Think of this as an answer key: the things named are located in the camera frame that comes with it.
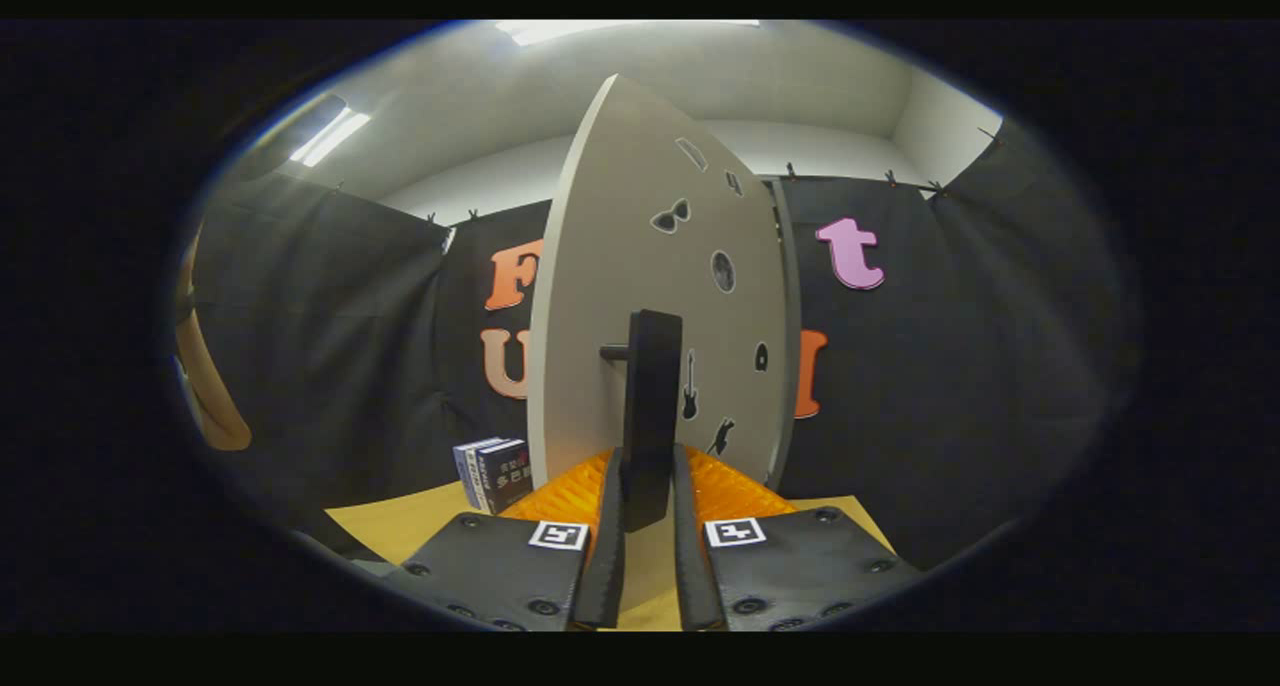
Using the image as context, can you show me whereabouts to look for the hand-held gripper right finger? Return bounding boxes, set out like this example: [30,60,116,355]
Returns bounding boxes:
[672,444,921,632]

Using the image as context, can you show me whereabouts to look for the grey cabinet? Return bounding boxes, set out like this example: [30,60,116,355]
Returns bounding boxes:
[763,176,803,494]

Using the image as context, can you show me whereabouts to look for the dark blue boxes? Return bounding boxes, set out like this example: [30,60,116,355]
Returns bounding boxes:
[453,437,533,515]

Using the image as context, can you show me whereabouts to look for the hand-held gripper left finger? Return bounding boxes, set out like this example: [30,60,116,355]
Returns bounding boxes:
[385,446,627,632]

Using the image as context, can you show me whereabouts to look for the black door handle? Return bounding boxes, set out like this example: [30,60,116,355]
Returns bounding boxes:
[600,309,685,534]

